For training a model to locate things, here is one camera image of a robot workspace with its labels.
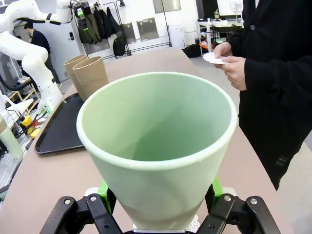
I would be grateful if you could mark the door lock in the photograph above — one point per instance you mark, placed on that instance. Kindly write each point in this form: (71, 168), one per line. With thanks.
(71, 35)

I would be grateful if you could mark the person's right hand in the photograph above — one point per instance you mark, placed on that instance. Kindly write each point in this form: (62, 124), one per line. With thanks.
(223, 48)

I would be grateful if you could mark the black hanging backpack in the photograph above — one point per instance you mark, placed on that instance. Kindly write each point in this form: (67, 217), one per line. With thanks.
(119, 47)

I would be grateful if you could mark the person in black cardigan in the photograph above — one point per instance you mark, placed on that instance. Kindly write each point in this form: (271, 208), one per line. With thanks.
(280, 97)

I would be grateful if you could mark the white scalloped paper coaster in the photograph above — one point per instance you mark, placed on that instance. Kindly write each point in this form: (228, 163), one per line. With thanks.
(209, 58)
(225, 60)
(195, 223)

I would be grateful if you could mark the pale green spare cup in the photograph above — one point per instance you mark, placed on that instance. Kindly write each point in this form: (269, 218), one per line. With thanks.
(11, 143)

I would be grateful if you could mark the background person in black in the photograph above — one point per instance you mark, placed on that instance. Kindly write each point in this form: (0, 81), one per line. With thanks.
(39, 41)

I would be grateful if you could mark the person's left forearm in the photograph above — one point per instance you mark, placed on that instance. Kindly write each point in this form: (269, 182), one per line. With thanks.
(268, 73)

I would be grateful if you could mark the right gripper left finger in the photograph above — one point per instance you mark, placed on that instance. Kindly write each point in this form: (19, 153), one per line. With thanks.
(97, 214)

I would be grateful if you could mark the black hanging jacket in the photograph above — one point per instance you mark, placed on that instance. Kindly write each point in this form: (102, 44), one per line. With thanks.
(107, 22)

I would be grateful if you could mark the white box appliance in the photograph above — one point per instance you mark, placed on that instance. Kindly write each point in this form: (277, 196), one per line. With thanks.
(176, 36)

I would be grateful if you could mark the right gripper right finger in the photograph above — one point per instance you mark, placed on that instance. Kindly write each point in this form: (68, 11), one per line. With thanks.
(231, 214)

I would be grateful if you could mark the black floor bag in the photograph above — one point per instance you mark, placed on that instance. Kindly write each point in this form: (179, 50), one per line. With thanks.
(192, 51)

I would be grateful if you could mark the brown cup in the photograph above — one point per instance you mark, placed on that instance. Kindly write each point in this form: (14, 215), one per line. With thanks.
(70, 70)
(90, 78)

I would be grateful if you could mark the grey wall panel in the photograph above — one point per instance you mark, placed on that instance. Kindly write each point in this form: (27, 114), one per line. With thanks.
(147, 29)
(128, 33)

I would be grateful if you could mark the person's left hand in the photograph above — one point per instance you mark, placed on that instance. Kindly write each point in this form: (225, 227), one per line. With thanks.
(235, 73)

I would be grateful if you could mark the white table with clutter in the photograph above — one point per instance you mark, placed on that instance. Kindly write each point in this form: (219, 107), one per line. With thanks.
(219, 23)

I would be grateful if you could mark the olive green hanging jacket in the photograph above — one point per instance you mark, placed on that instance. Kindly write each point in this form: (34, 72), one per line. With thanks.
(89, 26)

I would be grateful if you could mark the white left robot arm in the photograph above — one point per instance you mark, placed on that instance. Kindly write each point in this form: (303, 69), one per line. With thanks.
(26, 56)

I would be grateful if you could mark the black plastic tray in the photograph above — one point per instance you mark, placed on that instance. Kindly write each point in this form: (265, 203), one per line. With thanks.
(58, 126)

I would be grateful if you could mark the person's right forearm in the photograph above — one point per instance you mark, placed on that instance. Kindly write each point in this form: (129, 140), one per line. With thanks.
(237, 39)

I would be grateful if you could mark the yellow clamp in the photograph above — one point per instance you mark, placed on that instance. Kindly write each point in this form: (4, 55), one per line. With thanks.
(26, 121)
(35, 134)

